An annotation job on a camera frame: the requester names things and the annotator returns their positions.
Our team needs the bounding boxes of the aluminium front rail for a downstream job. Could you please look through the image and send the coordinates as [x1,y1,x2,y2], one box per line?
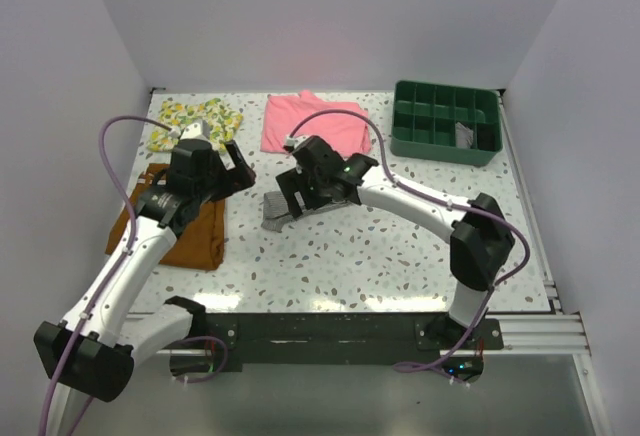
[154,311,589,357]

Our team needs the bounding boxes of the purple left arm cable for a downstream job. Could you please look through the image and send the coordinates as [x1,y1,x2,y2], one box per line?
[37,115,229,436]

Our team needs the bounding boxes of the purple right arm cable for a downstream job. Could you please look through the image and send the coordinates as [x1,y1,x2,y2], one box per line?
[284,108,531,376]

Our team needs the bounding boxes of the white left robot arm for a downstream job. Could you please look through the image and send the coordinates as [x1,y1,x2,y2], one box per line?
[34,138,256,402]

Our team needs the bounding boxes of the pink folded shirt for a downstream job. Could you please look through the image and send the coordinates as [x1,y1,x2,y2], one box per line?
[261,90,371,158]

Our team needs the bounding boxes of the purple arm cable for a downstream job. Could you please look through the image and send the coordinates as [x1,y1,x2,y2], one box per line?
[37,115,229,436]
[284,108,531,376]

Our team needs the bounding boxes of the green compartment tray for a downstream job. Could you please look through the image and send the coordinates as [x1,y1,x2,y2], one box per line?
[390,80,503,167]

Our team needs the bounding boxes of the lemon print folded cloth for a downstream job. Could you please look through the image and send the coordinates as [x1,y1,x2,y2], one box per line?
[146,98,243,153]

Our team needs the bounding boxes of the grey rolled underwear in tray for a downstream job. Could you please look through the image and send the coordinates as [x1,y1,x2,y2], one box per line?
[454,122,475,149]

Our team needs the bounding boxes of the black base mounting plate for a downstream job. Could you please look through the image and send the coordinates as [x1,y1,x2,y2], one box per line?
[169,311,507,383]

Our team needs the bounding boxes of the grey striped underwear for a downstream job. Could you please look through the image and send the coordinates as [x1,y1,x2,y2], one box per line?
[261,191,349,233]

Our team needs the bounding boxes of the brown folded trousers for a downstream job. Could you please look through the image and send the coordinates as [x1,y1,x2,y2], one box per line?
[105,163,225,271]

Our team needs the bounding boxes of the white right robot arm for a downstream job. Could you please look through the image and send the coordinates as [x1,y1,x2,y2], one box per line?
[276,136,515,349]

